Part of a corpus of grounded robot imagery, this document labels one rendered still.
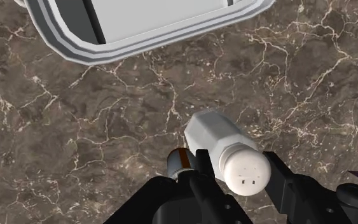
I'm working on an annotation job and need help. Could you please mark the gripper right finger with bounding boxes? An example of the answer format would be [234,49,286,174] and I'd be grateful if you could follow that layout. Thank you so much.
[263,151,358,224]

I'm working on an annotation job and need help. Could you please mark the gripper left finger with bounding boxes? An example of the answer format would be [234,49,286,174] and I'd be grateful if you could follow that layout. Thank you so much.
[104,148,254,224]

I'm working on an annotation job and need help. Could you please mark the silver can with brown band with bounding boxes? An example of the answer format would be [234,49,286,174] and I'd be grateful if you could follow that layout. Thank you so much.
[166,147,198,181]

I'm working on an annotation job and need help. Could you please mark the white shaker bottle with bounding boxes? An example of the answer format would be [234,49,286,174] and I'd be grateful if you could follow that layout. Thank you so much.
[184,109,272,197]

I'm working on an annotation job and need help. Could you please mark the white sink basin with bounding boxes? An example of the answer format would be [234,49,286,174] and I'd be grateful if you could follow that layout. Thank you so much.
[12,0,277,66]

